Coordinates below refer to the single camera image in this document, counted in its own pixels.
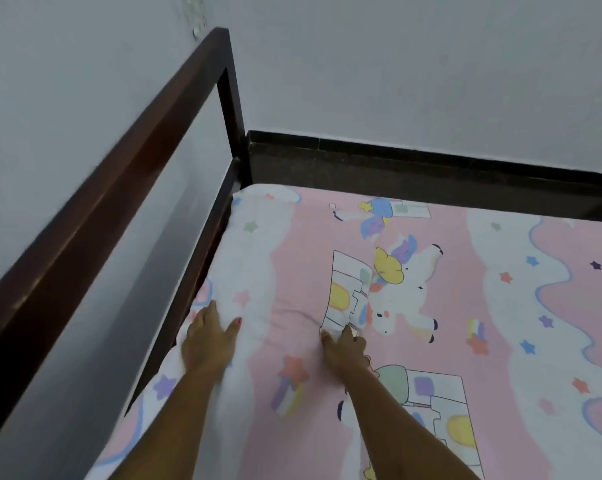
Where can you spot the person's right hand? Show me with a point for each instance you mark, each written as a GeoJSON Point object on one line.
{"type": "Point", "coordinates": [346, 359]}

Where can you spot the person's left hand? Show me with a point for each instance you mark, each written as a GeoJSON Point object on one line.
{"type": "Point", "coordinates": [206, 344]}

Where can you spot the person's right thumb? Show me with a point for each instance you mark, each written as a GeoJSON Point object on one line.
{"type": "Point", "coordinates": [326, 342]}

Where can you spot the person's left thumb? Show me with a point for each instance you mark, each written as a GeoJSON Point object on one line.
{"type": "Point", "coordinates": [234, 332]}

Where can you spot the pink unicorn print bedsheet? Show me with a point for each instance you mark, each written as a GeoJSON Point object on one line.
{"type": "Point", "coordinates": [480, 294]}

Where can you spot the person's right forearm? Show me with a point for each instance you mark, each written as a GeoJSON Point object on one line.
{"type": "Point", "coordinates": [406, 434]}

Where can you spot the person's left forearm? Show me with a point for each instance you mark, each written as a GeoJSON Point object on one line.
{"type": "Point", "coordinates": [176, 429]}

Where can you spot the black skirting board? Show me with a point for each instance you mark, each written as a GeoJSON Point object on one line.
{"type": "Point", "coordinates": [430, 167]}

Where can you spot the dark wooden bed frame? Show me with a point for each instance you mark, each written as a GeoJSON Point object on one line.
{"type": "Point", "coordinates": [106, 184]}

